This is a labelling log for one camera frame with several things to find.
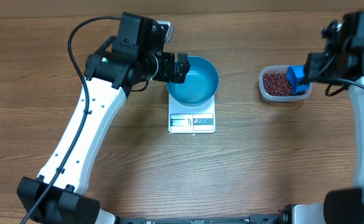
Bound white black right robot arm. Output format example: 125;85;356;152
283;11;364;223

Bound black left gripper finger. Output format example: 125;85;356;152
176;53;189;67
172;70;189;84

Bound blue plastic scoop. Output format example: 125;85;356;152
286;65;310;95

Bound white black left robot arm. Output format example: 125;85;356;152
17;12;190;224

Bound red adzuki beans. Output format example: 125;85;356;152
263;73;304;96

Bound white digital kitchen scale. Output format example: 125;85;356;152
168;95;216;134

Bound clear plastic container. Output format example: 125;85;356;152
258;65;312;103

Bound teal plastic bowl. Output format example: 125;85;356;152
166;56;220;106

